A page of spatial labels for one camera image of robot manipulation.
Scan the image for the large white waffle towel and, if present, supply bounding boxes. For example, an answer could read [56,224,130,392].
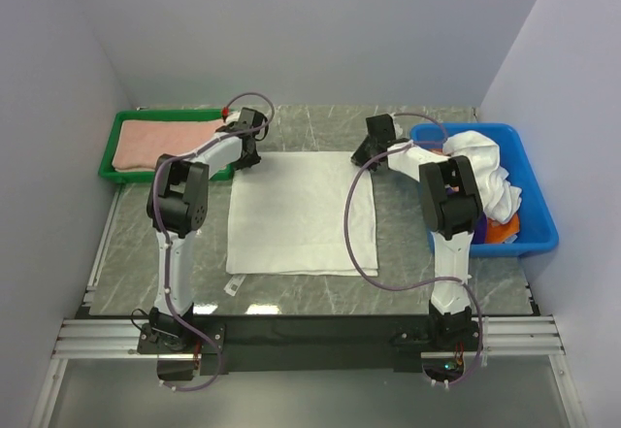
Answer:
[225,151,378,277]

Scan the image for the pink towel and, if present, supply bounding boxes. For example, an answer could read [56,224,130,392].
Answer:
[112,119,224,172]

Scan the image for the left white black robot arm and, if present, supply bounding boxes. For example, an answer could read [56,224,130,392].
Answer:
[147,108,270,352]

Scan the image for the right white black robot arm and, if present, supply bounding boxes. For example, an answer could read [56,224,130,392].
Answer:
[343,114,483,349]

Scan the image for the white crumpled towel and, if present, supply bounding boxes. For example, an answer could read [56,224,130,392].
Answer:
[442,130,522,224]

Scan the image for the orange towel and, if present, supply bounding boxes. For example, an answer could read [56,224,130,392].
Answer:
[484,213,520,245]

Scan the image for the green plastic tray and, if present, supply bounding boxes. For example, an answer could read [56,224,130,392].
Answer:
[99,109,221,183]

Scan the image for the blue plastic bin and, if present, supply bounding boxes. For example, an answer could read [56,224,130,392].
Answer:
[409,122,559,257]

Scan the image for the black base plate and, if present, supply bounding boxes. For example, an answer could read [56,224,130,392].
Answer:
[137,314,482,376]

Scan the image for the aluminium frame rail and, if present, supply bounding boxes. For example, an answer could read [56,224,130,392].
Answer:
[30,314,587,427]

